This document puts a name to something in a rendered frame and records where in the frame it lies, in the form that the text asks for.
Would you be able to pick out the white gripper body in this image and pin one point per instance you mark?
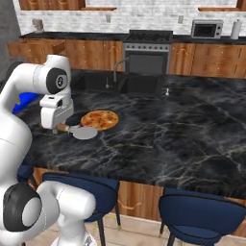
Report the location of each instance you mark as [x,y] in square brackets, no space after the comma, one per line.
[54,116]

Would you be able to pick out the small grey sink knob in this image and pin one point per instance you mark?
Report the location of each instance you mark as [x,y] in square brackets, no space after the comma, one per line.
[107,85]

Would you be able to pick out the grey jar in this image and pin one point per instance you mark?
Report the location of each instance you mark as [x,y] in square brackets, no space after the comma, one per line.
[38,25]

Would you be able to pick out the round pizza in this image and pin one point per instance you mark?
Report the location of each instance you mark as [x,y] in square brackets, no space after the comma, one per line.
[99,119]

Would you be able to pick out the grey sink tap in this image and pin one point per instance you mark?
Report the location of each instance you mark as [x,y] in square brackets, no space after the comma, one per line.
[115,68]

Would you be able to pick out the black sink basin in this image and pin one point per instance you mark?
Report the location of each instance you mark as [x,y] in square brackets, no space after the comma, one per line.
[141,85]

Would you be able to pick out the steel oven with hob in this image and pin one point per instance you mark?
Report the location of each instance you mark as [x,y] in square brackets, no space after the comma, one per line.
[147,51]

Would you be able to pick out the wooden base cupboard run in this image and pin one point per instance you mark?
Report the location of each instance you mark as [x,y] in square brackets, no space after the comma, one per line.
[211,61]
[93,54]

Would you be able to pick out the wooden wall cupboard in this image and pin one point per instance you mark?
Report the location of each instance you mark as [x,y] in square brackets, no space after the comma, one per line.
[51,4]
[241,4]

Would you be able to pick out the open wooden drawer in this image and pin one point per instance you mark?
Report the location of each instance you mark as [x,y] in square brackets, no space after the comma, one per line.
[32,48]

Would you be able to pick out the grey microwave oven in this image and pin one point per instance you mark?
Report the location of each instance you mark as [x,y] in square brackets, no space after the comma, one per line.
[207,29]

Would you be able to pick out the wooden island cupboard front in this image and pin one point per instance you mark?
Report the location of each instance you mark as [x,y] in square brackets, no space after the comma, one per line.
[141,198]

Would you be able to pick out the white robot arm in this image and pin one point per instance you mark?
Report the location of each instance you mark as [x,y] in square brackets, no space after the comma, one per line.
[16,150]

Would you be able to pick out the small grey soap dispenser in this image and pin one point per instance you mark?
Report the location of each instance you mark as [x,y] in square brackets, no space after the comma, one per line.
[167,93]

